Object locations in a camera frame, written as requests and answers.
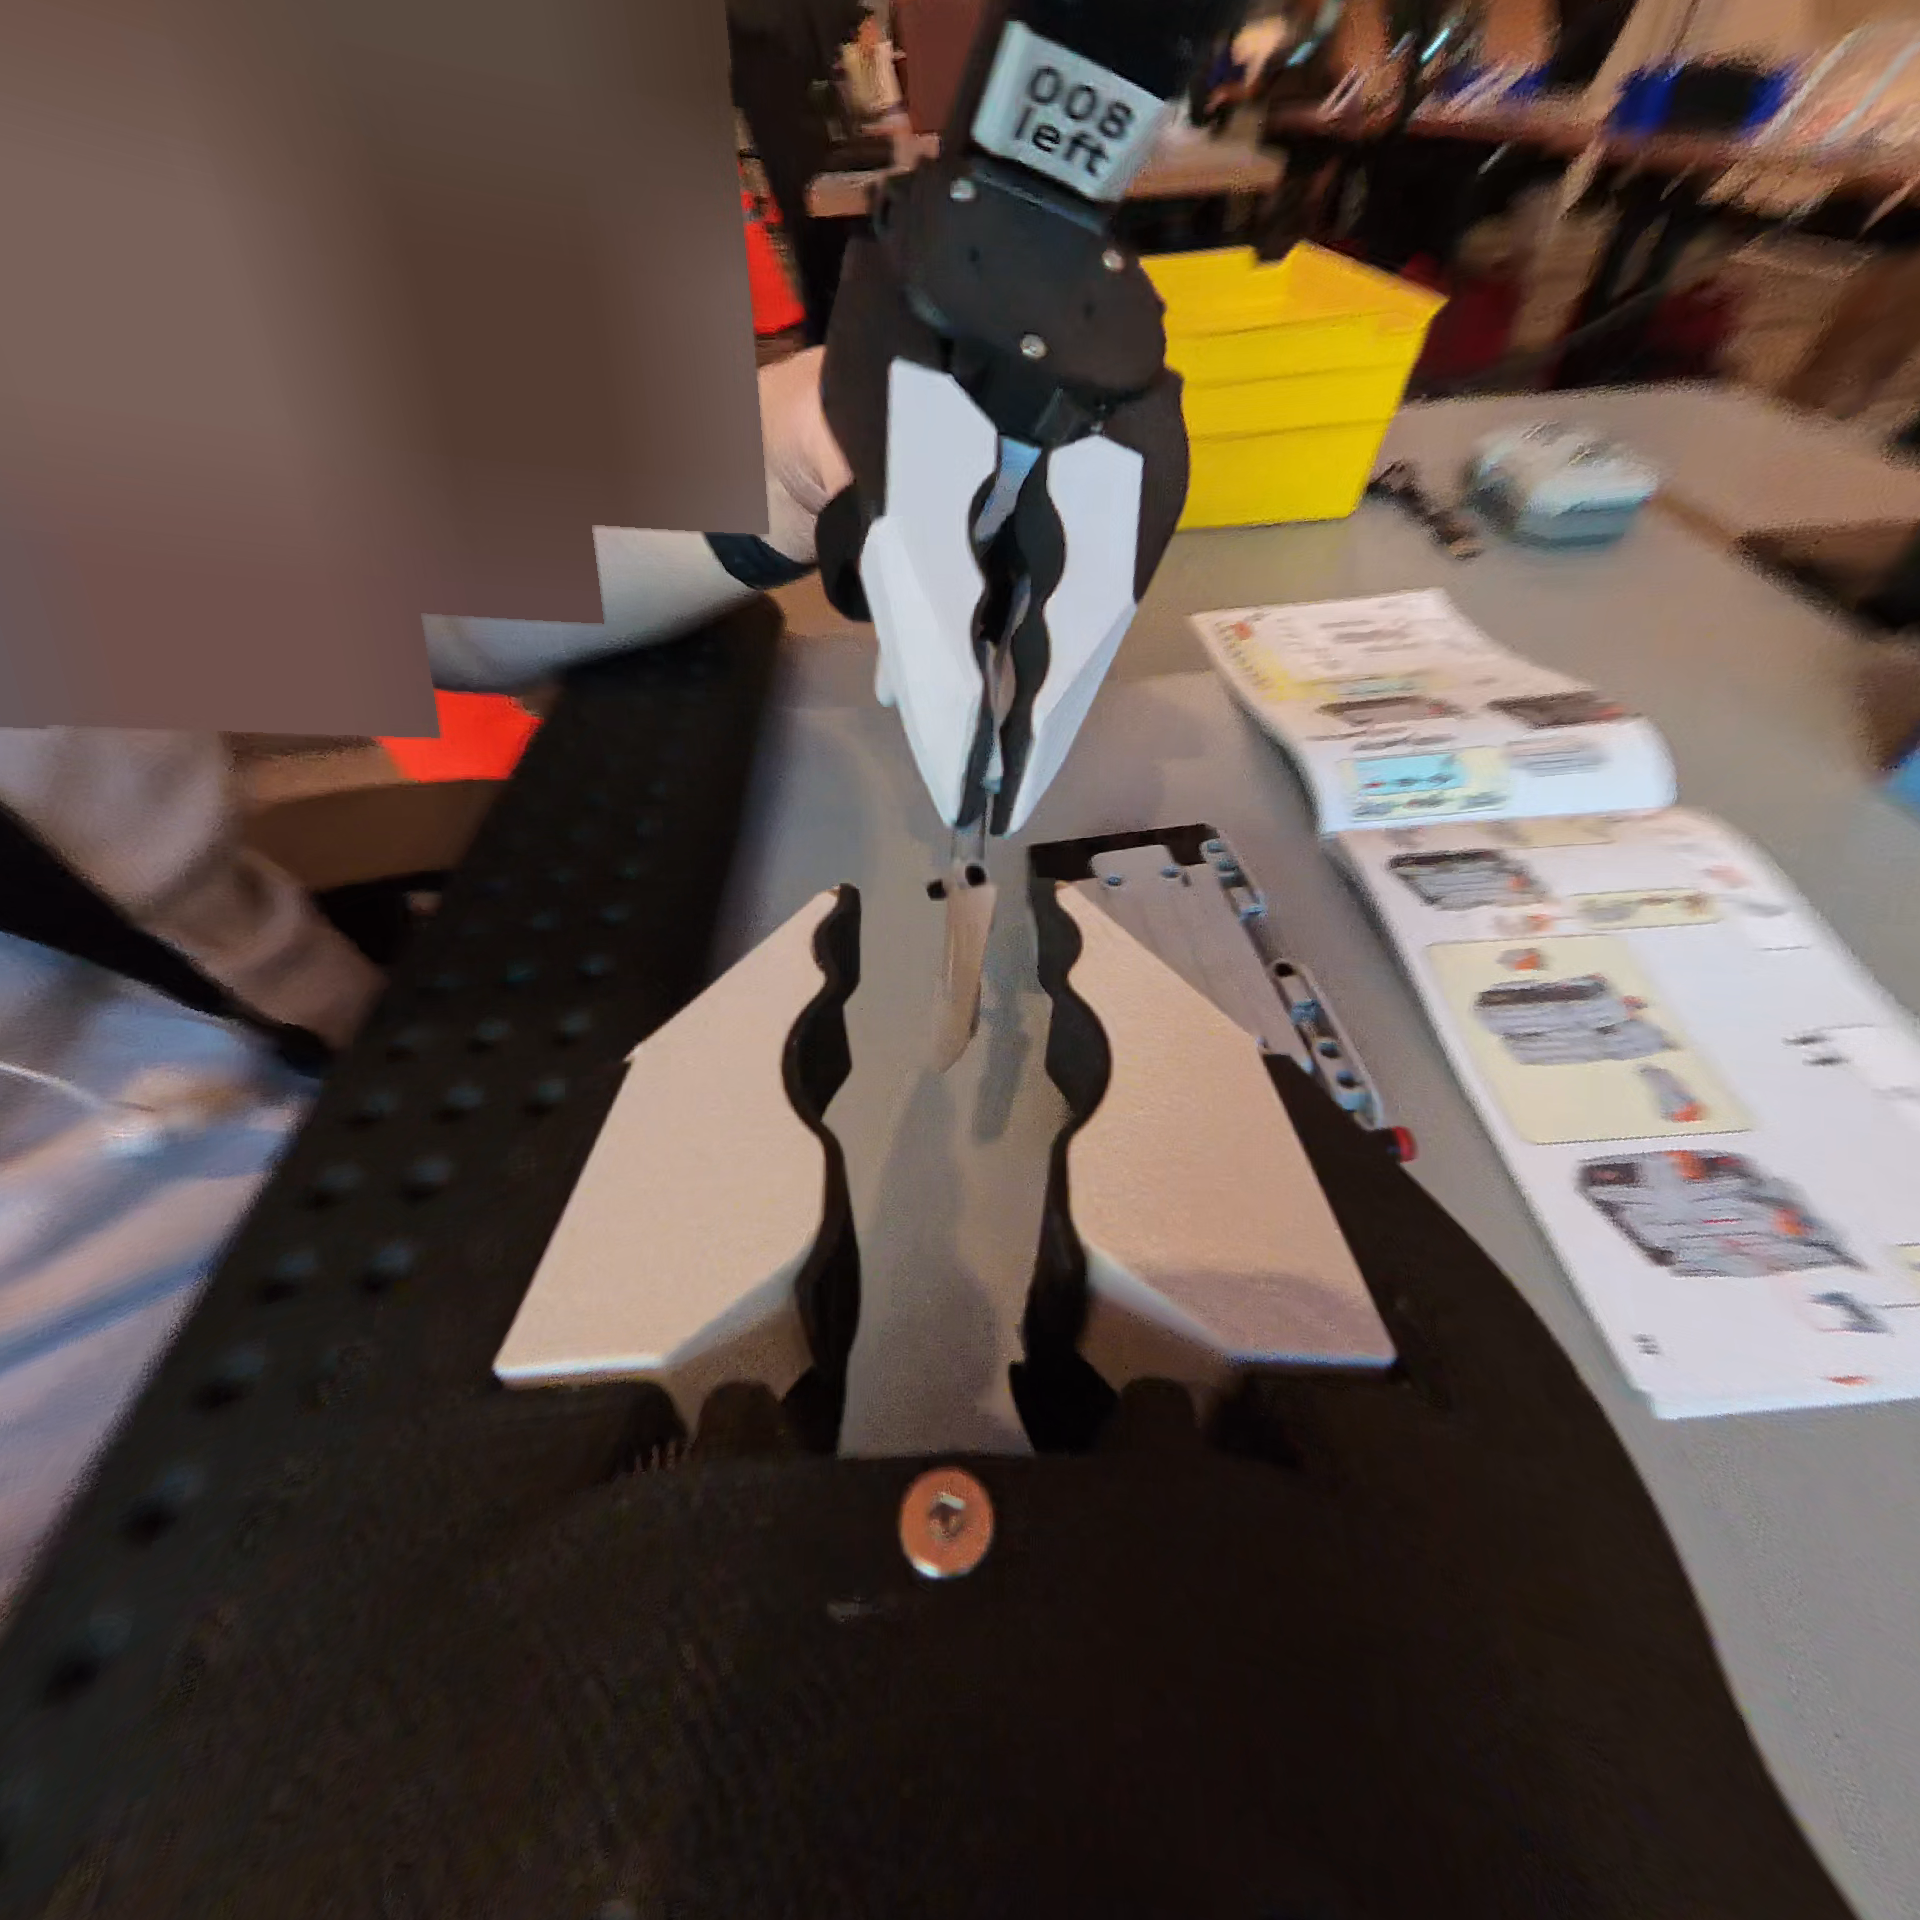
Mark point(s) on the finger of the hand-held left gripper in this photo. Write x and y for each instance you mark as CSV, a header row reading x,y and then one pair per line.
x,y
923,599
1095,571

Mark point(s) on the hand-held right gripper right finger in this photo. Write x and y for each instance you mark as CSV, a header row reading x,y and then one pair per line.
x,y
1215,1200

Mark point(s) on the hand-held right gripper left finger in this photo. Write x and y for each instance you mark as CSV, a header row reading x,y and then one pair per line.
x,y
675,1200

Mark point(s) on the black grey building block assembly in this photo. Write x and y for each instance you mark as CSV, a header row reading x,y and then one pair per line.
x,y
1156,902

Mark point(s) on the grey desk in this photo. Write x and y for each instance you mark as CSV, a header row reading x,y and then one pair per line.
x,y
1724,676

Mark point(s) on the person's left hand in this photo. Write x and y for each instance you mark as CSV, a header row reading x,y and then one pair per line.
x,y
803,452

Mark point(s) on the black wristwatch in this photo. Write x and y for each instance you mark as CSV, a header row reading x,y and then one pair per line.
x,y
764,564

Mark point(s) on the yellow plastic bin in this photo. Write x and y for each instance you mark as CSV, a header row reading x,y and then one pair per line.
x,y
1291,405

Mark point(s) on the black perforated panel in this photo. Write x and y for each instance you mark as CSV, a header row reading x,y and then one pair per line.
x,y
495,974

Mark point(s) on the small black block pieces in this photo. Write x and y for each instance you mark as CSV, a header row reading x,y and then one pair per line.
x,y
1426,511

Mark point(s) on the open instruction booklet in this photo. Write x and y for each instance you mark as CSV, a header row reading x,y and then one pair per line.
x,y
1576,974

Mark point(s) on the grey white toy part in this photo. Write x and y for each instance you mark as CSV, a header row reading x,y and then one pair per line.
x,y
1559,488

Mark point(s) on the orange object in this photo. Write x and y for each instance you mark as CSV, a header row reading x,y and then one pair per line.
x,y
464,734

